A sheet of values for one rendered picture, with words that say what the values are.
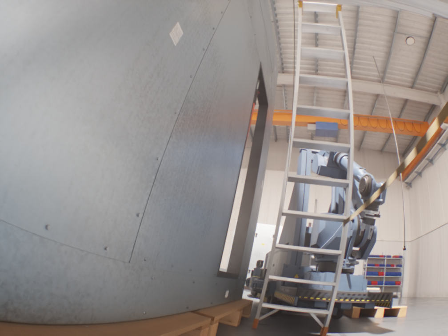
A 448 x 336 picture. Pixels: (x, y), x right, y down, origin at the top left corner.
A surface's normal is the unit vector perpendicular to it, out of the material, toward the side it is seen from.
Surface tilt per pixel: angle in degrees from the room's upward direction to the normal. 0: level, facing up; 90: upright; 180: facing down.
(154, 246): 90
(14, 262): 90
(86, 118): 90
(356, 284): 90
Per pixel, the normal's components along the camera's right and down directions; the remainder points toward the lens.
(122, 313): 0.94, 0.07
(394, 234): -0.25, -0.46
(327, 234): -0.38, -0.07
